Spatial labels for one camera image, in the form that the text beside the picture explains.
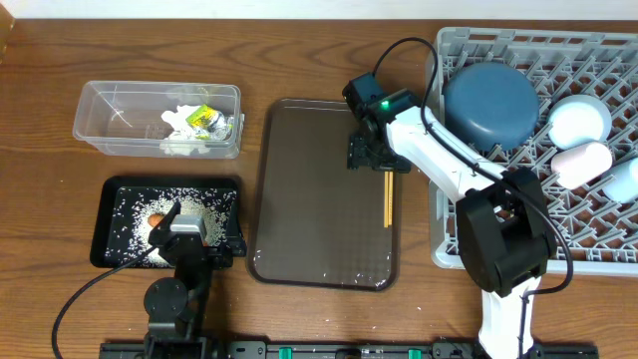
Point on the grey dishwasher rack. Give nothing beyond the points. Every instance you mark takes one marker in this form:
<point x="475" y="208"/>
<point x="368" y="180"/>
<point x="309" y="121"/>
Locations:
<point x="601" y="233"/>

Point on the yellow silver snack wrapper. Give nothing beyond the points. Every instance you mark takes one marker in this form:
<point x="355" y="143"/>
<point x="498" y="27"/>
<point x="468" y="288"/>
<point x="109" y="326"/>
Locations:
<point x="209" y="124"/>

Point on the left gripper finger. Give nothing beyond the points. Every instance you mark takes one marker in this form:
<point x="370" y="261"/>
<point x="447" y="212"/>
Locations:
<point x="162" y="231"/>
<point x="234" y="235"/>

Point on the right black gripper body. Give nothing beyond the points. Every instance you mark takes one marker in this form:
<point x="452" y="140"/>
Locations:
<point x="362" y="153"/>

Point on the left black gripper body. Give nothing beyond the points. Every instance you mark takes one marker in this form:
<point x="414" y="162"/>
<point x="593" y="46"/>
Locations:
<point x="218" y="262"/>

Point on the black waste tray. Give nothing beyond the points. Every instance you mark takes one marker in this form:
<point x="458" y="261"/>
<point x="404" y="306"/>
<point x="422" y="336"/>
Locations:
<point x="111" y="187"/>

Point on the light blue bowl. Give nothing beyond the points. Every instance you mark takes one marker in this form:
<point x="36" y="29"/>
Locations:
<point x="577" y="120"/>

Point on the brown serving tray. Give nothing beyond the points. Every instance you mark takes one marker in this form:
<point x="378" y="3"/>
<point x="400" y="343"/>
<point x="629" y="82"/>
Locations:
<point x="318" y="223"/>

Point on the light blue cup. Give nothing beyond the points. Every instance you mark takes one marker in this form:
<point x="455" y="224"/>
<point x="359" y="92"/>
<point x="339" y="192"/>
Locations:
<point x="623" y="188"/>

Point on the white cup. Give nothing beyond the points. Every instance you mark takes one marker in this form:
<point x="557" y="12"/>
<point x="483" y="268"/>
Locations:
<point x="581" y="164"/>

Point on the white tissue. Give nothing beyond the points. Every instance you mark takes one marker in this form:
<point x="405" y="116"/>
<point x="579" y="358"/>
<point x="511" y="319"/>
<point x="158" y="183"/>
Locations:
<point x="180" y="144"/>
<point x="181" y="129"/>

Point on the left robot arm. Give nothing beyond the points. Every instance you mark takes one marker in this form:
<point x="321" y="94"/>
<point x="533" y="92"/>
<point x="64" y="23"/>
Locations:
<point x="176" y="305"/>

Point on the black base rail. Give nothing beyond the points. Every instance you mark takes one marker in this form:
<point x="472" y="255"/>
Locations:
<point x="261" y="350"/>

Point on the orange carrot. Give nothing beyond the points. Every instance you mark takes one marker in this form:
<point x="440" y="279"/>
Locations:
<point x="155" y="219"/>

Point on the wooden chopstick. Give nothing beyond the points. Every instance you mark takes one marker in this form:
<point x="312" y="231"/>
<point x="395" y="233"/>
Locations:
<point x="391" y="195"/>
<point x="386" y="200"/>

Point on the pile of white rice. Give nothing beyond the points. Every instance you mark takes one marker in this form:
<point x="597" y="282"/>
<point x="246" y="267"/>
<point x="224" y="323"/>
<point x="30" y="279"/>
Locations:
<point x="129" y="223"/>

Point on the dark blue plate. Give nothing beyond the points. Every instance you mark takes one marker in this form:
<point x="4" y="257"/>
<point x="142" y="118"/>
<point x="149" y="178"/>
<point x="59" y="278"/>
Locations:
<point x="489" y="104"/>

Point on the clear plastic bin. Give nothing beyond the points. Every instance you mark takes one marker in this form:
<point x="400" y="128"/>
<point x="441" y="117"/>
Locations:
<point x="123" y="118"/>

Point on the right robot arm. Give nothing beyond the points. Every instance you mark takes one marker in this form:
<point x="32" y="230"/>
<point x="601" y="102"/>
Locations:
<point x="503" y="238"/>

